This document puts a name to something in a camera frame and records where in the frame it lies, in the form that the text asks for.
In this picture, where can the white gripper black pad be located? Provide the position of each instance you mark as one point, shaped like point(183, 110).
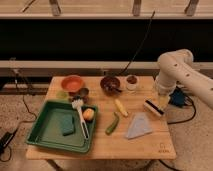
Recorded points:
point(158, 107)

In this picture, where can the green pepper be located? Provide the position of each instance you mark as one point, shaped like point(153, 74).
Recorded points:
point(113, 125)

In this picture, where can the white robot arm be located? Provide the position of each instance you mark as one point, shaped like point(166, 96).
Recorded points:
point(176, 67)

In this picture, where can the green plastic tray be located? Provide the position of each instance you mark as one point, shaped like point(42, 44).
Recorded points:
point(58, 127)

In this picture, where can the light blue cloth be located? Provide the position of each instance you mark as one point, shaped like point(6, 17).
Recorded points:
point(139, 126)

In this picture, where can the white cup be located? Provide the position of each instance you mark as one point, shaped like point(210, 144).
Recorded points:
point(131, 82)

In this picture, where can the dark brown bowl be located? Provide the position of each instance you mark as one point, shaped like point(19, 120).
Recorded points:
point(110, 85)

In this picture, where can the yellow round fruit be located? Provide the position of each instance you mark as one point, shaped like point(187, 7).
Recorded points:
point(88, 114)

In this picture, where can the small dark metal cup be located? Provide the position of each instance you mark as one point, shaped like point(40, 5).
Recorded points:
point(84, 94)

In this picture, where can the white dish brush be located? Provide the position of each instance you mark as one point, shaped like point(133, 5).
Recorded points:
point(77, 104)

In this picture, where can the orange bowl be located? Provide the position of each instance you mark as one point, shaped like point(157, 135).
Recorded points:
point(72, 83)

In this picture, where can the green sponge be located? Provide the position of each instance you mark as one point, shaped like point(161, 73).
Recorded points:
point(67, 125)

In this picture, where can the small green lid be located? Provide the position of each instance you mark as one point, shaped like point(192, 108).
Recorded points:
point(62, 95)

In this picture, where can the black power adapter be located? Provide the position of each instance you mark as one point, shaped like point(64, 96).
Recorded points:
point(4, 141)

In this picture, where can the blue box with cables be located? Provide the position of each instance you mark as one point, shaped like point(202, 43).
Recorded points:
point(177, 98)

